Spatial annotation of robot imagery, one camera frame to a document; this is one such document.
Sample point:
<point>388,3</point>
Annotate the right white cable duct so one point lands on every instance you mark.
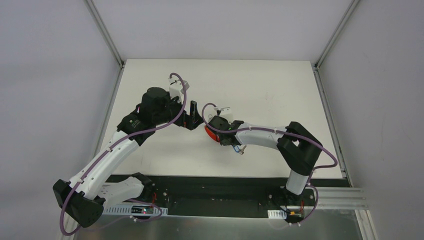
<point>277,214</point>

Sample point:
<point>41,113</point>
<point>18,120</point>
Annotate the silver key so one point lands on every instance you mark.
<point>241,150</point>

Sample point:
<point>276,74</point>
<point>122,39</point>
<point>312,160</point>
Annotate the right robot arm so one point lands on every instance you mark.
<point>298,147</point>

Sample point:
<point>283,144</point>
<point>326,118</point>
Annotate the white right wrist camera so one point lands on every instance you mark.
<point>225,113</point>

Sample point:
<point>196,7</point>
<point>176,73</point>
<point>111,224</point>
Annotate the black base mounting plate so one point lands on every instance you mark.
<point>229,197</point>

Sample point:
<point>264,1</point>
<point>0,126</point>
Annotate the left white cable duct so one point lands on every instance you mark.
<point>140,210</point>

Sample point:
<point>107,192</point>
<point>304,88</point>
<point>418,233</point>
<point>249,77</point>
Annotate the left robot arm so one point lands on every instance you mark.
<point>85,196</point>

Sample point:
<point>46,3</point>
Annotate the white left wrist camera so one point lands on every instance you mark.
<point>176,90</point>

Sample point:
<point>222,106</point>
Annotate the metal key holder red handle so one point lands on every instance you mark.
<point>213,135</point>

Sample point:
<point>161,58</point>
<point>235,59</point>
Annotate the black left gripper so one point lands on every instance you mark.
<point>187,119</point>

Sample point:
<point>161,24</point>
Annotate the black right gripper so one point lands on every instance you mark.
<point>218,129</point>

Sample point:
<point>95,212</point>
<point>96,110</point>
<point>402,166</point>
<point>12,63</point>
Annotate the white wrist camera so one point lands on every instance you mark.
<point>225,113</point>
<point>176,90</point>

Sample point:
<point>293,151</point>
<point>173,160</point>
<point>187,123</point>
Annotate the white cable duct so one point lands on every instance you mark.
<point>277,214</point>
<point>140,210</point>

